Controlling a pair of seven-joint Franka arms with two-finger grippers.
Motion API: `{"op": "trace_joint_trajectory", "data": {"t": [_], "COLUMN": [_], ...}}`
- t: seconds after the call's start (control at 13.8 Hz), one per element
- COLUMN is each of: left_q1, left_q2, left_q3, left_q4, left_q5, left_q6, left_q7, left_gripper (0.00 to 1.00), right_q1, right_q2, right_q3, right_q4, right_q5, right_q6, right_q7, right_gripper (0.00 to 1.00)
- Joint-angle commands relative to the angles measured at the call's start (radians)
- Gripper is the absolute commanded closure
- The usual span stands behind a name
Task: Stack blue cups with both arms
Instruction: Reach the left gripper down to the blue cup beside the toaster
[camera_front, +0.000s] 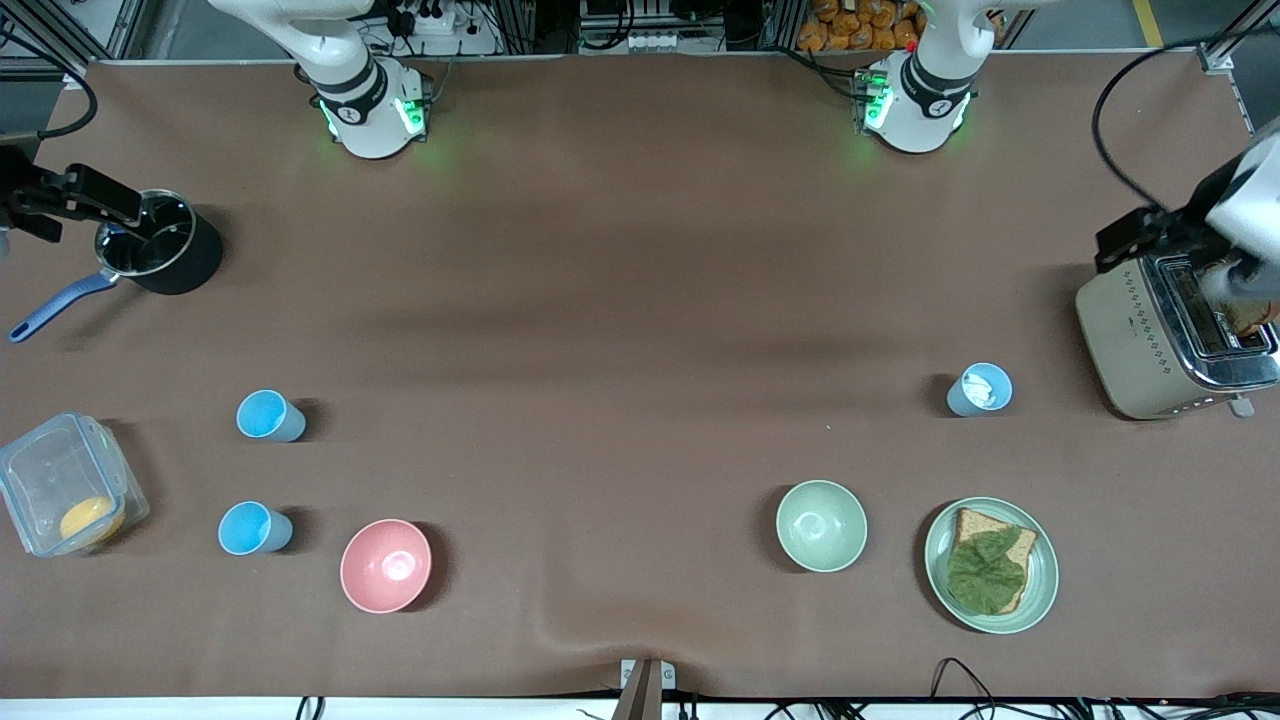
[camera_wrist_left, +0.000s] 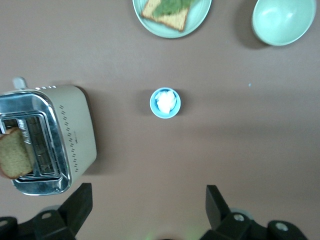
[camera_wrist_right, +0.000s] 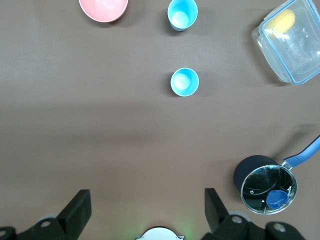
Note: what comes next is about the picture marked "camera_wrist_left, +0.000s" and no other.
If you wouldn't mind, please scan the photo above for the brown bread slice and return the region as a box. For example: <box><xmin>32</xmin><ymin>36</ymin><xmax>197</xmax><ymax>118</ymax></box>
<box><xmin>0</xmin><ymin>127</ymin><xmax>34</xmax><ymax>180</ymax></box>

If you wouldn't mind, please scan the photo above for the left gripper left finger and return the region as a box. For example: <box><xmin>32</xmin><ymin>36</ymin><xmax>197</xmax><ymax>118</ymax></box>
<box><xmin>0</xmin><ymin>183</ymin><xmax>94</xmax><ymax>240</ymax></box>

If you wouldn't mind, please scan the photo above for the pale green bowl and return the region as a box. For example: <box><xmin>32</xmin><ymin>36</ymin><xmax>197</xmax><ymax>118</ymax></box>
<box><xmin>251</xmin><ymin>0</ymin><xmax>317</xmax><ymax>47</ymax></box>

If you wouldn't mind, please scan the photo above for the beige and chrome toaster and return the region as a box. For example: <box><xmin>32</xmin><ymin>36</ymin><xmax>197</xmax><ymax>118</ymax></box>
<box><xmin>0</xmin><ymin>76</ymin><xmax>98</xmax><ymax>197</ymax></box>

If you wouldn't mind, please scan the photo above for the blue plastic cup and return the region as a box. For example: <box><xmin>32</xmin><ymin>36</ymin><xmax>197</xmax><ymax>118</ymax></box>
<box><xmin>149</xmin><ymin>86</ymin><xmax>182</xmax><ymax>119</ymax></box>

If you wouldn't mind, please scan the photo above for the pale green plate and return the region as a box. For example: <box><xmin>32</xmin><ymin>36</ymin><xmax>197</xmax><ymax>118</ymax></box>
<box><xmin>132</xmin><ymin>0</ymin><xmax>213</xmax><ymax>39</ymax></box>

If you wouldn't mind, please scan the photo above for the green lettuce leaf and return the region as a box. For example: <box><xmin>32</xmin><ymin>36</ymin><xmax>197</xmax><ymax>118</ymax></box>
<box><xmin>152</xmin><ymin>0</ymin><xmax>198</xmax><ymax>19</ymax></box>

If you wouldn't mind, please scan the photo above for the toast slice with crust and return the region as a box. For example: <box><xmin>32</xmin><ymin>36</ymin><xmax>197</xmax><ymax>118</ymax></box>
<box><xmin>141</xmin><ymin>0</ymin><xmax>191</xmax><ymax>33</ymax></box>

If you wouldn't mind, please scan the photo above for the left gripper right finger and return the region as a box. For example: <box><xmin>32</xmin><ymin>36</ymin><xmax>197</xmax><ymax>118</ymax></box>
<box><xmin>199</xmin><ymin>184</ymin><xmax>309</xmax><ymax>240</ymax></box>

